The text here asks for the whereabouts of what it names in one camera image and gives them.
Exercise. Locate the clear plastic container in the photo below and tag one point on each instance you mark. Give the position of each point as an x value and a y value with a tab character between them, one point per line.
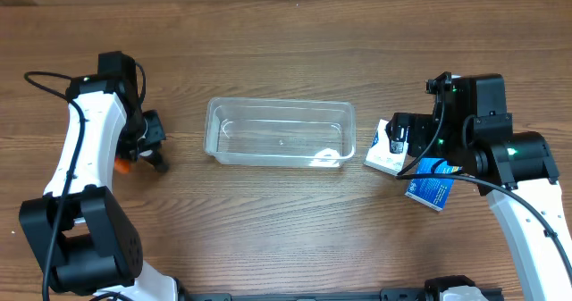
280	132

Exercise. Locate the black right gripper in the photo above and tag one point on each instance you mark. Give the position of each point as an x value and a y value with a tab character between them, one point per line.
417	122

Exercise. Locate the orange Redoxon tube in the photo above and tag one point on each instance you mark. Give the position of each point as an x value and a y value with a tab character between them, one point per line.
121	165

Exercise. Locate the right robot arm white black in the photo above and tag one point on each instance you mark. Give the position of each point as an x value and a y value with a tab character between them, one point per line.
471	128

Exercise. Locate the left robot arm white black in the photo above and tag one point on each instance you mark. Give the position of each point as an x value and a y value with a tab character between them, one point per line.
82	239

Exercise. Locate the blue medicine box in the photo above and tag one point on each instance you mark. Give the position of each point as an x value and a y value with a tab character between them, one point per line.
431	192

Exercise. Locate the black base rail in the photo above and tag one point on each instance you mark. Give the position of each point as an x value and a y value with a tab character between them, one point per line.
385	294

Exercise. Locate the white Hansaplast plaster box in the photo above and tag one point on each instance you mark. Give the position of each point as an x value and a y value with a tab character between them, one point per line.
379	156

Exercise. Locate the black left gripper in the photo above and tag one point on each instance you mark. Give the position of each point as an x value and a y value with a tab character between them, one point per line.
152	134

